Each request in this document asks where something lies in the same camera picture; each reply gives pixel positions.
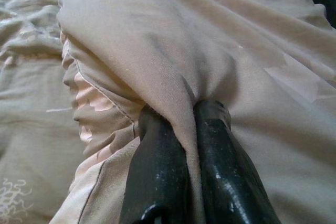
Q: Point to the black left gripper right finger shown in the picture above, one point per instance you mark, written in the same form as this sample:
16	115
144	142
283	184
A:
228	176

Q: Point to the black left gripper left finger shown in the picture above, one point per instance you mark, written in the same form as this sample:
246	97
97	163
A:
157	176

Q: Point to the grey floral pillow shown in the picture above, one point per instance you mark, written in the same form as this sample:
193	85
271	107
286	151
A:
170	37

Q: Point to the bed with grey floral sheet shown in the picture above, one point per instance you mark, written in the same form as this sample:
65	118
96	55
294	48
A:
26	77

